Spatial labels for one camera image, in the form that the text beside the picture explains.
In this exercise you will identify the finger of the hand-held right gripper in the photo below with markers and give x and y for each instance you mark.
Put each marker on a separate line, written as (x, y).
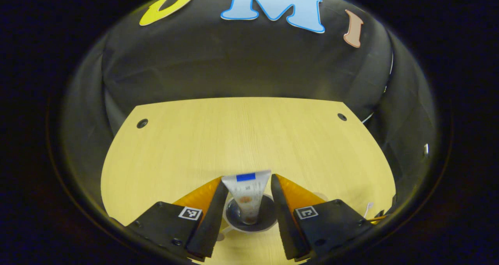
(379, 219)

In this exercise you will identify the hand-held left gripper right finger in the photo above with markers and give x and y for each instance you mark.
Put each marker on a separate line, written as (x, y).
(286, 226)

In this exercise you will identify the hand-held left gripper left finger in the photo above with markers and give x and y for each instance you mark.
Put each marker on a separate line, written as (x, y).
(208, 226)

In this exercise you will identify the white toothpaste tube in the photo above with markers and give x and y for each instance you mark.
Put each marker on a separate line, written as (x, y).
(247, 191)

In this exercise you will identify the light wooden desktop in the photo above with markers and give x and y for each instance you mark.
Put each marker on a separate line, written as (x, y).
(241, 140)

